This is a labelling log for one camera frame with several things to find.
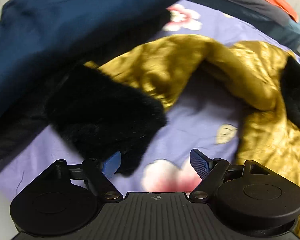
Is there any gold satin jacket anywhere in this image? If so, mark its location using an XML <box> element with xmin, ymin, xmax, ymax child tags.
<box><xmin>46</xmin><ymin>34</ymin><xmax>300</xmax><ymax>239</ymax></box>

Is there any purple floral bed sheet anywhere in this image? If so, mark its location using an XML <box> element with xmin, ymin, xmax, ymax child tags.
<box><xmin>0</xmin><ymin>0</ymin><xmax>300</xmax><ymax>202</ymax></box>

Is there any navy blue folded garment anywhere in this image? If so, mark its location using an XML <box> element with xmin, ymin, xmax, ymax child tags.
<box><xmin>0</xmin><ymin>0</ymin><xmax>179</xmax><ymax>168</ymax></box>

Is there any teal covered bed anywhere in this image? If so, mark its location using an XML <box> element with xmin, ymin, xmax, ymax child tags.
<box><xmin>188</xmin><ymin>0</ymin><xmax>300</xmax><ymax>51</ymax></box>

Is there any orange cloth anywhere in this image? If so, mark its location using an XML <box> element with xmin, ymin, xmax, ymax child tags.
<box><xmin>265</xmin><ymin>0</ymin><xmax>299</xmax><ymax>23</ymax></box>

